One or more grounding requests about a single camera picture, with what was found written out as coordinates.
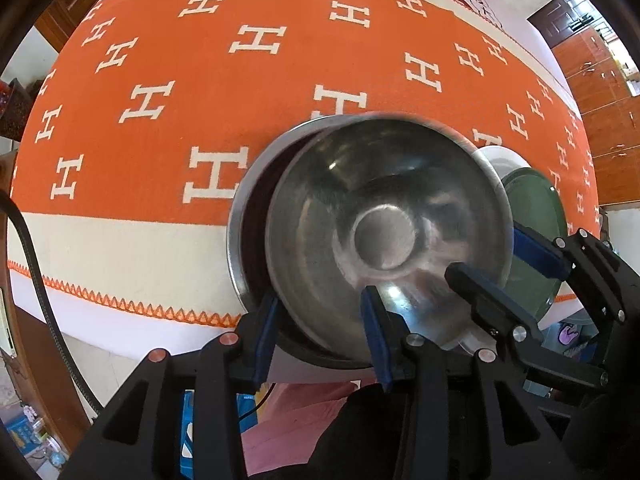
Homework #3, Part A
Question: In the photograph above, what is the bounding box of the white plate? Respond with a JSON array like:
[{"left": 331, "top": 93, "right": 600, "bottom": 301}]
[{"left": 472, "top": 145, "right": 533, "bottom": 181}]

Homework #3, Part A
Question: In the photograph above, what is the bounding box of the orange printed tablecloth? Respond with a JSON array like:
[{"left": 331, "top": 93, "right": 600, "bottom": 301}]
[{"left": 7, "top": 0, "right": 601, "bottom": 328}]

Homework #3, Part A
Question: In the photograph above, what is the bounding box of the steel bowl with pink outside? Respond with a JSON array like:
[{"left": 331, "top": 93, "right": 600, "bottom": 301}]
[{"left": 264, "top": 114, "right": 515, "bottom": 356}]

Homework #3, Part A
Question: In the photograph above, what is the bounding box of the wooden wall cabinet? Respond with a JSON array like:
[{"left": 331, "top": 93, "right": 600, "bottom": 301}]
[{"left": 527, "top": 0, "right": 640, "bottom": 206}]

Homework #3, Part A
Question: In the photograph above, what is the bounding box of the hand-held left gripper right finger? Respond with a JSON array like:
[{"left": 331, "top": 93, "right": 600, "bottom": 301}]
[{"left": 360, "top": 284, "right": 585, "bottom": 480}]

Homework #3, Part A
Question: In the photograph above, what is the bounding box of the thin black cable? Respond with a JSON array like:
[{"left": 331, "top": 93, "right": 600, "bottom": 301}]
[{"left": 237, "top": 382, "right": 278, "bottom": 423}]

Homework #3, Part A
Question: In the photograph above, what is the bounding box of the white printed table cover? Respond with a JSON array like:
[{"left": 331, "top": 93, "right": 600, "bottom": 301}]
[{"left": 7, "top": 0, "right": 601, "bottom": 376}]

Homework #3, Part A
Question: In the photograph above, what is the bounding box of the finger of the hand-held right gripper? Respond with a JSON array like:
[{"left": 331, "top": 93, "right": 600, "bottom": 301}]
[
  {"left": 511, "top": 224, "right": 640, "bottom": 342},
  {"left": 444, "top": 261, "right": 610, "bottom": 387}
]

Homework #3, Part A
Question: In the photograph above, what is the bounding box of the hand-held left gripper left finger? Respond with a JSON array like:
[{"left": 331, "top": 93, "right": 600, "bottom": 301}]
[{"left": 59, "top": 292, "right": 280, "bottom": 480}]

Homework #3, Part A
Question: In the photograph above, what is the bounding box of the dark crate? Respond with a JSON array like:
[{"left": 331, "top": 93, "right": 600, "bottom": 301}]
[{"left": 0, "top": 77, "right": 38, "bottom": 143}]

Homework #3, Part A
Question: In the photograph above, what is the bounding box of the pink cloth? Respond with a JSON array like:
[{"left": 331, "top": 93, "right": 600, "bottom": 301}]
[{"left": 240, "top": 380, "right": 361, "bottom": 476}]

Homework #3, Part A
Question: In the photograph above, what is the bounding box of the person's black clothing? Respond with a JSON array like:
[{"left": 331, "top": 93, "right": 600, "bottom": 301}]
[{"left": 310, "top": 382, "right": 416, "bottom": 480}]

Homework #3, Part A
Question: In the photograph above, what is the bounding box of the wooden kitchen cabinet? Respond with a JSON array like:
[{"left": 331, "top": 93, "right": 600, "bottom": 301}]
[{"left": 35, "top": 0, "right": 146, "bottom": 53}]

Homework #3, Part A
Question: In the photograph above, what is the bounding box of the green plate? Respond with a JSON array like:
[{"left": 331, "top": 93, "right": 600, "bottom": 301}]
[{"left": 501, "top": 166, "right": 562, "bottom": 322}]

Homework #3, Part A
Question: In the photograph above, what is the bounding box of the blue white box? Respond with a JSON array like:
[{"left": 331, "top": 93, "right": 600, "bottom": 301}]
[{"left": 180, "top": 389, "right": 257, "bottom": 480}]

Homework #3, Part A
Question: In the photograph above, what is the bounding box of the large steel bowl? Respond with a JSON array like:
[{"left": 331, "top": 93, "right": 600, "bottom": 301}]
[{"left": 226, "top": 115, "right": 373, "bottom": 368}]

